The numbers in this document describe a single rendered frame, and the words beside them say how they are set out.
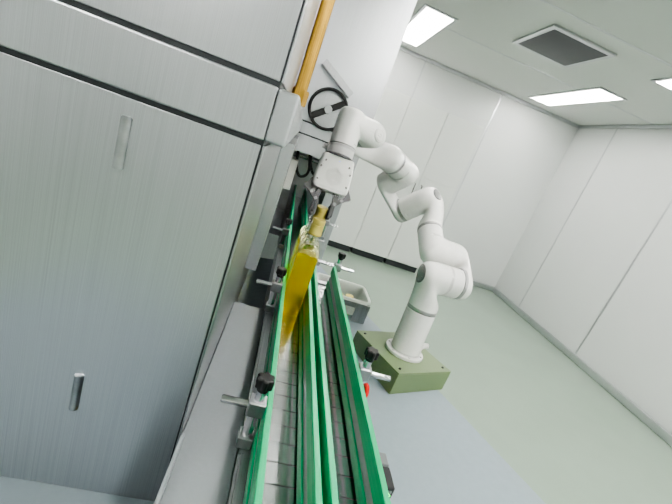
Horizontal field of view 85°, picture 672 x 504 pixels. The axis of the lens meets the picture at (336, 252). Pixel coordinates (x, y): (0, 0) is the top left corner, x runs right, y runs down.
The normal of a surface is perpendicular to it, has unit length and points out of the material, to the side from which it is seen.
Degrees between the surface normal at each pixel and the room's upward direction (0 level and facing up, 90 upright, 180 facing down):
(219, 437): 0
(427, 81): 90
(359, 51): 90
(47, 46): 90
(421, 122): 90
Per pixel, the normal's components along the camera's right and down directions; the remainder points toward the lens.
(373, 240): 0.08, 0.32
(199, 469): 0.34, -0.90
